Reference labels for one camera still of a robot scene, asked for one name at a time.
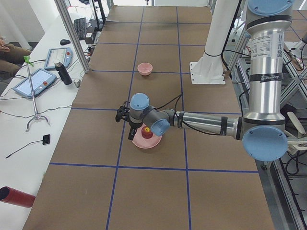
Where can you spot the black water bottle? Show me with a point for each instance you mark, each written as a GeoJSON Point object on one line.
{"type": "Point", "coordinates": [65, 77]}

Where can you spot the far teach pendant tablet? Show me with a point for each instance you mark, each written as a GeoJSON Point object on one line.
{"type": "Point", "coordinates": [56, 55]}

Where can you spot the teach pendant tablet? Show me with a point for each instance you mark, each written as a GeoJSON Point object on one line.
{"type": "Point", "coordinates": [41, 79]}
{"type": "Point", "coordinates": [56, 55]}

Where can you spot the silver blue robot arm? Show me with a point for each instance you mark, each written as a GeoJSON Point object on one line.
{"type": "Point", "coordinates": [261, 129]}

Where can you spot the near teach pendant tablet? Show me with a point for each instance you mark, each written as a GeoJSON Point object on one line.
{"type": "Point", "coordinates": [41, 79]}

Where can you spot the red cylinder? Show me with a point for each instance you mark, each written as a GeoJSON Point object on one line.
{"type": "Point", "coordinates": [16, 197]}

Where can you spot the pink plate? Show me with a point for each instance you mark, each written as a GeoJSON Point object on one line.
{"type": "Point", "coordinates": [142, 143]}

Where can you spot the metal stand with green clip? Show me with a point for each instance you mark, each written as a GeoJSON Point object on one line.
{"type": "Point", "coordinates": [36, 116]}

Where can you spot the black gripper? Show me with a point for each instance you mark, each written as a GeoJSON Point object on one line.
{"type": "Point", "coordinates": [133, 126]}

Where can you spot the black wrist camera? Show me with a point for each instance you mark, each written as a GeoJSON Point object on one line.
{"type": "Point", "coordinates": [123, 112]}

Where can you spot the seated person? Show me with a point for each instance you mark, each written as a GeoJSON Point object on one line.
{"type": "Point", "coordinates": [11, 57]}

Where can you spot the white chair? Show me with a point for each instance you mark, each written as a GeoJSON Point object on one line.
{"type": "Point", "coordinates": [298, 140]}

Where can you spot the black keyboard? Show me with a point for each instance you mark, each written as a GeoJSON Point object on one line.
{"type": "Point", "coordinates": [80, 27]}

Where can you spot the small black sensor with cable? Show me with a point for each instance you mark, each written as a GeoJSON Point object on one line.
{"type": "Point", "coordinates": [45, 140]}

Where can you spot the red apple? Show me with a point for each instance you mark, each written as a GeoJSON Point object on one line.
{"type": "Point", "coordinates": [146, 132]}

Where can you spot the pink bowl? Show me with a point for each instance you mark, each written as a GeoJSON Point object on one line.
{"type": "Point", "coordinates": [145, 69]}

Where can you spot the aluminium frame post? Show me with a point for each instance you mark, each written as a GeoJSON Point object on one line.
{"type": "Point", "coordinates": [68, 24]}

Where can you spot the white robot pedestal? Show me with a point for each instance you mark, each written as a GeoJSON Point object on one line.
{"type": "Point", "coordinates": [209, 68]}

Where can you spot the black computer mouse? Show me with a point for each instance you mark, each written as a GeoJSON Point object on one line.
{"type": "Point", "coordinates": [64, 42]}

